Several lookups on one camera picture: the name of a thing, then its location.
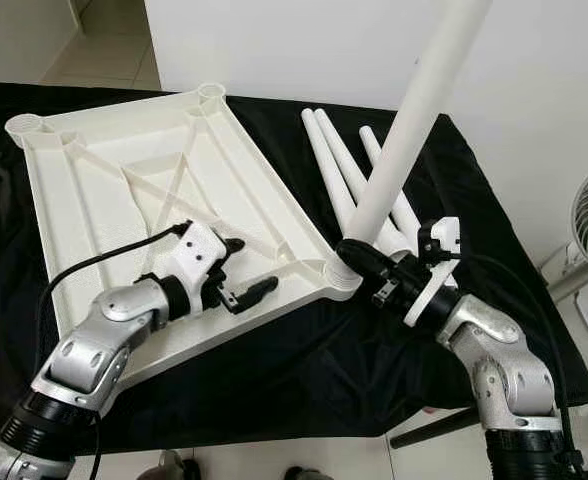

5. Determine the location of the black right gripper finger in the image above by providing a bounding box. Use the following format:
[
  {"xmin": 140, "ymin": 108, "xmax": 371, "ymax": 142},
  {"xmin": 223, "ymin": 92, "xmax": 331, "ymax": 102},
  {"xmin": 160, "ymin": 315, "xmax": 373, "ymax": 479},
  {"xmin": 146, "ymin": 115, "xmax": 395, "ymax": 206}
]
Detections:
[{"xmin": 337, "ymin": 239, "xmax": 397, "ymax": 286}]

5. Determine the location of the white plastic table leg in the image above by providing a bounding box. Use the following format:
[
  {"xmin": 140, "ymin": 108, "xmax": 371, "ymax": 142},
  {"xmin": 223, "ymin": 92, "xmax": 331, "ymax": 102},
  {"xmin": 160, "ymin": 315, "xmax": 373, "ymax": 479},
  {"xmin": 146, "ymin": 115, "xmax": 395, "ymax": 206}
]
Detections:
[
  {"xmin": 300, "ymin": 108, "xmax": 360, "ymax": 233},
  {"xmin": 314, "ymin": 107, "xmax": 375, "ymax": 201},
  {"xmin": 329, "ymin": 0, "xmax": 495, "ymax": 276},
  {"xmin": 359, "ymin": 125, "xmax": 425, "ymax": 256}
]

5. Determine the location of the white plastic table top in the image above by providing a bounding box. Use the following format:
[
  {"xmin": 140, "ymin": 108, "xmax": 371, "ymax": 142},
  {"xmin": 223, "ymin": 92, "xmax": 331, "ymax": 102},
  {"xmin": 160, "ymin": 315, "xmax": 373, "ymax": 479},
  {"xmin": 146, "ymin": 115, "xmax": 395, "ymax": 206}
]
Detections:
[{"xmin": 4, "ymin": 82, "xmax": 365, "ymax": 391}]

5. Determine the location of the black tablecloth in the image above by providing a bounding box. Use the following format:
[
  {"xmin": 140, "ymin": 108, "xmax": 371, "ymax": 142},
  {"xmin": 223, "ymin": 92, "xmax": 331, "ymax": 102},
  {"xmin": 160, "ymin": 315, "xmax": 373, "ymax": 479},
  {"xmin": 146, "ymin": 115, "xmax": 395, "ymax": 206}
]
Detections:
[{"xmin": 0, "ymin": 80, "xmax": 588, "ymax": 456}]

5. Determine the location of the black table leg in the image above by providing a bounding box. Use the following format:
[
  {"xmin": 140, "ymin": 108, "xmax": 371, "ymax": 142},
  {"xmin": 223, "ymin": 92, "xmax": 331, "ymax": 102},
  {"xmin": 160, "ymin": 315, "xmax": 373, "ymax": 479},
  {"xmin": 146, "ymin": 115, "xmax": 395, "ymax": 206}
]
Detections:
[{"xmin": 389, "ymin": 403, "xmax": 485, "ymax": 448}]

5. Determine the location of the grey left robot foot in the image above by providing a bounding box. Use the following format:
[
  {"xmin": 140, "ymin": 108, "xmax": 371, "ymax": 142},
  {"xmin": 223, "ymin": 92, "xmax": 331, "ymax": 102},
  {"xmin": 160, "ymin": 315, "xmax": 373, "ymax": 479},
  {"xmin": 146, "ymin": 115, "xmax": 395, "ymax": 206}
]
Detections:
[{"xmin": 139, "ymin": 450, "xmax": 195, "ymax": 480}]

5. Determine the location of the grey robot foot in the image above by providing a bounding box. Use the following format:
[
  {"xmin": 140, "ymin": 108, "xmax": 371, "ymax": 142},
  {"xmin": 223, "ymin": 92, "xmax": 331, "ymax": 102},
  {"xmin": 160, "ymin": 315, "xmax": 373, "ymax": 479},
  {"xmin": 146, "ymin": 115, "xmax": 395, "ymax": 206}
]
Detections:
[
  {"xmin": 284, "ymin": 465, "xmax": 335, "ymax": 480},
  {"xmin": 139, "ymin": 450, "xmax": 195, "ymax": 480}
]

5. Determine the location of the grey right robot foot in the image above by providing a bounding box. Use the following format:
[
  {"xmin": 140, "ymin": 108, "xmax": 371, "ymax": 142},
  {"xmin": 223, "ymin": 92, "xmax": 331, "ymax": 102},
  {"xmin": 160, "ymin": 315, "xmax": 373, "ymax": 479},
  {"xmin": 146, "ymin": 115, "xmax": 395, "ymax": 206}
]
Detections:
[{"xmin": 284, "ymin": 465, "xmax": 335, "ymax": 480}]

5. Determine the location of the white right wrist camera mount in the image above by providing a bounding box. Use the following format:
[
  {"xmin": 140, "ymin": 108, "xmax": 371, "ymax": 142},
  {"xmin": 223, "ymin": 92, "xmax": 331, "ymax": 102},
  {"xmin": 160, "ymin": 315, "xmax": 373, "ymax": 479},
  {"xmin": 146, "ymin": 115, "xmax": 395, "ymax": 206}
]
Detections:
[{"xmin": 402, "ymin": 216, "xmax": 463, "ymax": 329}]

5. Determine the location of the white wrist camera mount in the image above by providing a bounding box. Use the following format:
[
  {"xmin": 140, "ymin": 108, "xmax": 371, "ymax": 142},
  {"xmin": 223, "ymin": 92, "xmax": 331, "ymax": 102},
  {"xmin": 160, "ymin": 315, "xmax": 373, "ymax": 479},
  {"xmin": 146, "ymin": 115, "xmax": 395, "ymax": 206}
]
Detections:
[
  {"xmin": 162, "ymin": 220, "xmax": 230, "ymax": 321},
  {"xmin": 402, "ymin": 216, "xmax": 463, "ymax": 329}
]

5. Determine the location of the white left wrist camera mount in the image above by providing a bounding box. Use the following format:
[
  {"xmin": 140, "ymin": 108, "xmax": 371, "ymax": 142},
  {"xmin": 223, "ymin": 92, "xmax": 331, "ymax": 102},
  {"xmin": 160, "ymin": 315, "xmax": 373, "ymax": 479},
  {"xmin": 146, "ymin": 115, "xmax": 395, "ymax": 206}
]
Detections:
[{"xmin": 162, "ymin": 220, "xmax": 230, "ymax": 321}]

